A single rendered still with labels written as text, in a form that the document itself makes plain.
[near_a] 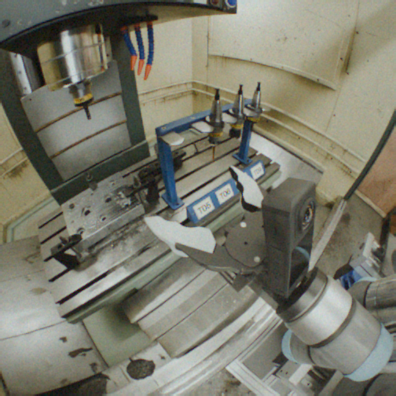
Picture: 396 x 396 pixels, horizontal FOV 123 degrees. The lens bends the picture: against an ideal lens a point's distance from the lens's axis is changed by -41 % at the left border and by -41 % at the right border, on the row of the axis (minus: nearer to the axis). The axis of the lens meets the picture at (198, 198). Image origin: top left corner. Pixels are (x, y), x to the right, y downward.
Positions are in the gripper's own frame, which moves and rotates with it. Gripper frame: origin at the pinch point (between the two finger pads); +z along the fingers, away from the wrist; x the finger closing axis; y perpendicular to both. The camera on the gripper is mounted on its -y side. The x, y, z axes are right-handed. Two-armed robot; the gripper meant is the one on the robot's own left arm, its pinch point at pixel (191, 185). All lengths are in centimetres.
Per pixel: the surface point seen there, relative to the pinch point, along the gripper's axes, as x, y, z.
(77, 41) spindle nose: -4.7, -21.4, 29.3
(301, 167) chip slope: 90, 47, 6
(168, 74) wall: 71, 11, 119
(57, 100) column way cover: -13, -3, 80
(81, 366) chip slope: -66, 63, -2
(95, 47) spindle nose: -1.0, -18.9, 30.6
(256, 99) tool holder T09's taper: 49, 4, 23
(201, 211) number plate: 16.2, 36.8, 15.8
